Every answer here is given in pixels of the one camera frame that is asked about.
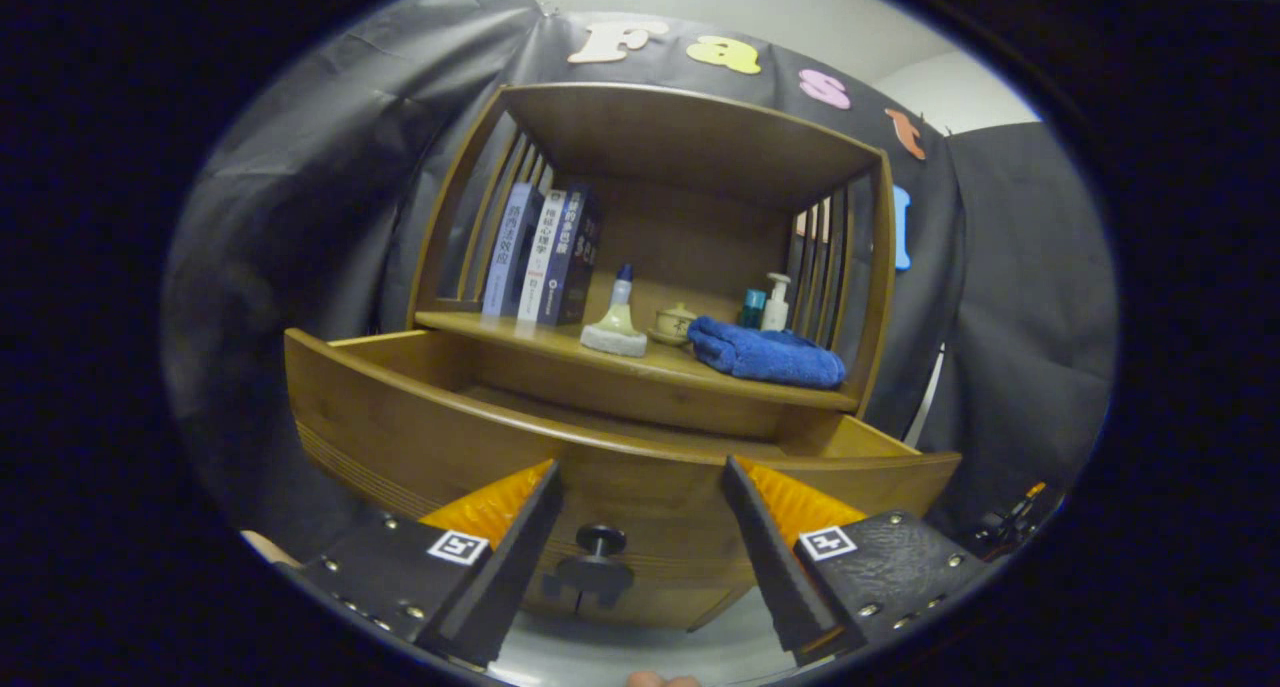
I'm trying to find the black drawer knob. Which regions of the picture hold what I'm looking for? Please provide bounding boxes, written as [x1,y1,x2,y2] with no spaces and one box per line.
[543,524,636,613]

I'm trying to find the beige lidded tea cup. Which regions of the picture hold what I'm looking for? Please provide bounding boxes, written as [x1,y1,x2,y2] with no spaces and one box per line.
[648,302,701,348]

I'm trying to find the beige handled white brush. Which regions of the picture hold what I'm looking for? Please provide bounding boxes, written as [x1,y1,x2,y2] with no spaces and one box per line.
[580,302,649,358]

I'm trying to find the wooden countertop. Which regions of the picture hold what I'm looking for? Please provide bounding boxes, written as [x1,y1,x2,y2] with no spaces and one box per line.
[415,310,861,413]

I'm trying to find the wooden drawer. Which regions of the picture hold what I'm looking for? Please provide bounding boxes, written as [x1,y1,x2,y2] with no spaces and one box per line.
[283,327,963,633]

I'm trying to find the light blue book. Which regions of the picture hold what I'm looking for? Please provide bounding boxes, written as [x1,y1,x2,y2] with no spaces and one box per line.
[482,182,546,318]

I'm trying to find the white pump bottle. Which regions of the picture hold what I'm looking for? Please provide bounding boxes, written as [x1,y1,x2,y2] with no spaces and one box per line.
[761,272,792,333]

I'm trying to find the black device with orange parts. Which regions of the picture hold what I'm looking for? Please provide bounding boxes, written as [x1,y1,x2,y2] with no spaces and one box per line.
[965,482,1061,558]

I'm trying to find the wooden cabinet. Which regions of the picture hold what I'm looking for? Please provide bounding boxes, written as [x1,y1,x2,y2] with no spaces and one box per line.
[405,82,898,443]

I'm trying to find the dark blue book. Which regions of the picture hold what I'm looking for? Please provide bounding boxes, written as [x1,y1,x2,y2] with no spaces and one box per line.
[537,185,604,327]

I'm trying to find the white spine book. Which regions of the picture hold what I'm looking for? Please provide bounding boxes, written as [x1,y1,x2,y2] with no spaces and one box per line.
[515,189,569,323]

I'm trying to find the folded blue towel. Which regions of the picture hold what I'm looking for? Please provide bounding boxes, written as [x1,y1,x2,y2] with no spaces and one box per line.
[687,315,847,390]

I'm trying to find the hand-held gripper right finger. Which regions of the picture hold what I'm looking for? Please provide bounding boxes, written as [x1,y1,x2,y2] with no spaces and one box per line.
[724,454,993,667]

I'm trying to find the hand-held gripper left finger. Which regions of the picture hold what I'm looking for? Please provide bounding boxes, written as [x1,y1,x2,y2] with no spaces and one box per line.
[298,459,567,670]

